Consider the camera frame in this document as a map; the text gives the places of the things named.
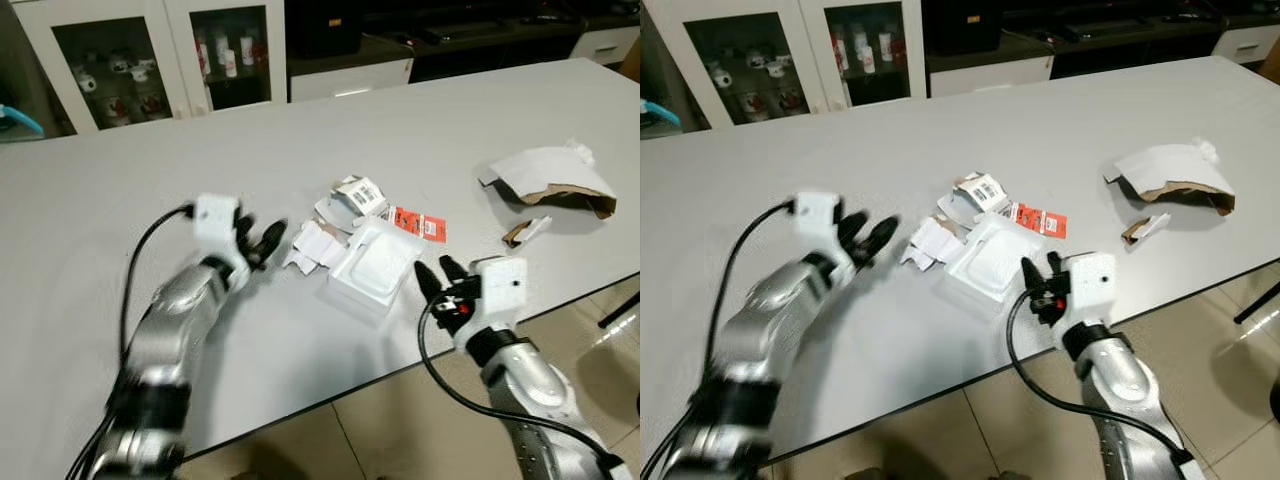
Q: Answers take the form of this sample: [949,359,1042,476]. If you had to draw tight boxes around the crumpled white paper scrap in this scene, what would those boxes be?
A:
[899,214,963,272]
[282,219,348,277]

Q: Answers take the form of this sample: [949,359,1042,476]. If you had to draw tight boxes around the white plastic packaging tray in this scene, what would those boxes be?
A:
[327,217,427,317]
[944,212,1047,307]

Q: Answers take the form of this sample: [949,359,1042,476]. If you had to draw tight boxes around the red printed packaging card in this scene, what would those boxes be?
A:
[388,205,449,245]
[1004,200,1070,240]

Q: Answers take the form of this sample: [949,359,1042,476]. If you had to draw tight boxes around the small torn cardboard piece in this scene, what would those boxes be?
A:
[501,214,554,249]
[1121,212,1172,247]

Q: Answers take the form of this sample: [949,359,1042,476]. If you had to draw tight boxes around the small white barcode box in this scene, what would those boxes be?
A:
[331,175,390,218]
[949,171,1010,214]

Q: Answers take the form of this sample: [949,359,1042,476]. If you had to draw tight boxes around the torn white brown paper bag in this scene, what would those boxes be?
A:
[477,139,619,220]
[1103,137,1237,217]

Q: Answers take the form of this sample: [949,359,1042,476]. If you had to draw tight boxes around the black chair leg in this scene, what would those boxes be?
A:
[598,292,641,330]
[1234,282,1280,325]

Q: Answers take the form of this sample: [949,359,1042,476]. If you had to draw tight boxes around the white glass door cabinet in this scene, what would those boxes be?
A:
[8,0,288,135]
[652,0,928,129]

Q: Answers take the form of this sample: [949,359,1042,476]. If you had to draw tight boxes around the low white drawer unit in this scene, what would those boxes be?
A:
[927,53,1054,99]
[288,54,415,103]

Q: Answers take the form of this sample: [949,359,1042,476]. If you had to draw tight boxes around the black box device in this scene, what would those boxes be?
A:
[922,0,1003,57]
[285,0,364,60]

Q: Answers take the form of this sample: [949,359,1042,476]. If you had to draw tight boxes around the turquoise plastic object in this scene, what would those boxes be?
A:
[640,99,682,132]
[0,104,47,139]

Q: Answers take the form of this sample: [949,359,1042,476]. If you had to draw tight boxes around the dark office desk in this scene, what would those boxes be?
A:
[360,0,641,83]
[998,0,1280,79]

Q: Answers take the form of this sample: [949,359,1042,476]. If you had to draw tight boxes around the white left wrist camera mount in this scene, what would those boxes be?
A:
[192,194,242,267]
[794,191,852,264]

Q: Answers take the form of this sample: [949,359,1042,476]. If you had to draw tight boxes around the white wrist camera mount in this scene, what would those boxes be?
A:
[455,256,529,351]
[1056,251,1117,341]
[794,191,852,264]
[192,194,242,267]

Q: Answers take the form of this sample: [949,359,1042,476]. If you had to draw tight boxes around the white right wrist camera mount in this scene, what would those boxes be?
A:
[1056,251,1117,341]
[455,256,529,351]

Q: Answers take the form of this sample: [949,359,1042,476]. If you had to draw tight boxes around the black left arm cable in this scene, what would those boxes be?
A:
[704,199,799,386]
[118,203,196,363]

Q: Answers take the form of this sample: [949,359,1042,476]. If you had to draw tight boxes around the white drawer pedestal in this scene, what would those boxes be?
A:
[568,24,641,68]
[1211,23,1280,67]

